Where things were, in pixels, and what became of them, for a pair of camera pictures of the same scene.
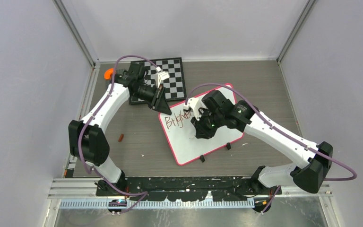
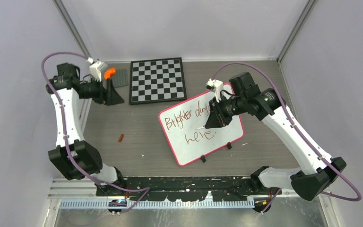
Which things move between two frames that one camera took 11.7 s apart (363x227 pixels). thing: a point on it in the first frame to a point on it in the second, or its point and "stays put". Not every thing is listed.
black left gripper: [160, 106] to [108, 96]
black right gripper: [202, 131] to [214, 120]
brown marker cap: [121, 137] stays put
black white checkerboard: [174, 85] stays put
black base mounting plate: [185, 188] stays put
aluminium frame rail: [68, 187] stays put
